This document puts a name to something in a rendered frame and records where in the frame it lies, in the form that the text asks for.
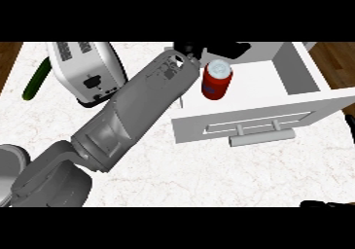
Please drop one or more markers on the green cucumber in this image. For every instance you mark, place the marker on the green cucumber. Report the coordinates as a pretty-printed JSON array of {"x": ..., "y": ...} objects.
[{"x": 36, "y": 81}]

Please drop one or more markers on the white open drawer box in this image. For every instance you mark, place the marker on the white open drawer box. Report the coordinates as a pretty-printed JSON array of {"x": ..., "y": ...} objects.
[{"x": 261, "y": 81}]

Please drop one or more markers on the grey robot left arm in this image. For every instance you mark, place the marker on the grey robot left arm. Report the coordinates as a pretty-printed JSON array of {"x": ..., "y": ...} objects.
[{"x": 137, "y": 103}]

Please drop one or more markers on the pale grey robot shoulder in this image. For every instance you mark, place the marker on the pale grey robot shoulder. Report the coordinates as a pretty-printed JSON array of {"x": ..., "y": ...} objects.
[{"x": 5, "y": 171}]

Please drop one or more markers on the red can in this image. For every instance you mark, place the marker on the red can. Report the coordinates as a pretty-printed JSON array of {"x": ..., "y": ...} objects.
[{"x": 217, "y": 83}]

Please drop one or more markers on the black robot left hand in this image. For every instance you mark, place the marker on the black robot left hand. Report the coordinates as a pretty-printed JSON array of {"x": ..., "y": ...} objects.
[{"x": 223, "y": 48}]

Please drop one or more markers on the white toaster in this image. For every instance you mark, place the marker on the white toaster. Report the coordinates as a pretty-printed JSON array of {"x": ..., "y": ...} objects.
[{"x": 91, "y": 69}]

